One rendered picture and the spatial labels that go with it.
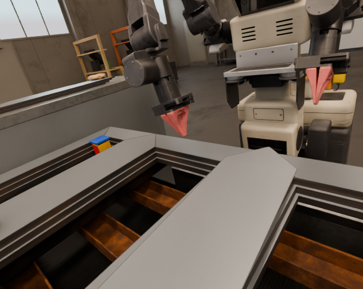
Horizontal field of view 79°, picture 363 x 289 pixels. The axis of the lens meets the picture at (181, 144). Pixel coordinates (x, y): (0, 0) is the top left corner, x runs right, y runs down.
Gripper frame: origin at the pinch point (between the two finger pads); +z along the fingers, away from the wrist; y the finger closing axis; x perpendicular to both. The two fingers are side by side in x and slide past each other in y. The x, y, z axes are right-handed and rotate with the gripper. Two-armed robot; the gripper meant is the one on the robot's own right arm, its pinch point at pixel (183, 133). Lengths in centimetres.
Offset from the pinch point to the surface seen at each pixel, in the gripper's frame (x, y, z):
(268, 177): 1.6, 18.8, 14.0
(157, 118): 48, -66, 0
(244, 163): 5.2, 11.8, 12.0
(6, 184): -34, -53, -2
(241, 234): -15.5, 20.5, 15.0
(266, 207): -7.7, 21.8, 15.1
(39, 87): 216, -783, -188
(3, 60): 151, -753, -276
